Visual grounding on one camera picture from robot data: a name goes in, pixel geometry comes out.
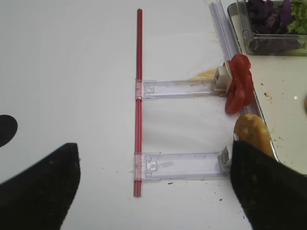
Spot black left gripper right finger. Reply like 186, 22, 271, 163
230, 141, 307, 230

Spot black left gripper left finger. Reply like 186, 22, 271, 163
0, 143, 81, 230

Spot red tomato slice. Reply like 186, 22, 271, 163
225, 79, 245, 114

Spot remaining tomato slice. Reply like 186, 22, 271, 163
228, 54, 254, 106

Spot green lettuce in container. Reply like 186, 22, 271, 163
287, 0, 307, 35

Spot white lower clip block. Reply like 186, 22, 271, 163
218, 145, 233, 172

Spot white clip block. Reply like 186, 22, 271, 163
212, 66, 232, 93
218, 145, 233, 172

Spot left bun half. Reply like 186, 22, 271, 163
234, 113, 274, 158

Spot white metal tray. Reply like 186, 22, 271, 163
226, 1, 307, 175

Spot clear lower left divider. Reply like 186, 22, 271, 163
134, 151, 229, 182

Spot clear divider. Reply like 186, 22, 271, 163
134, 151, 229, 182
135, 79, 227, 99

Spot red left plastic strip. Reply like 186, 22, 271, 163
133, 9, 143, 197

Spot white upper clip block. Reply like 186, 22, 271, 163
212, 66, 232, 93

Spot clear upper left divider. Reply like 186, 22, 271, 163
135, 79, 227, 99

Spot clear plastic salad container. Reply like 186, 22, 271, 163
236, 0, 307, 56

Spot purple cabbage leaves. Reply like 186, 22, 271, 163
246, 0, 293, 34

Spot clear left long rail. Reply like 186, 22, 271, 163
209, 0, 242, 64

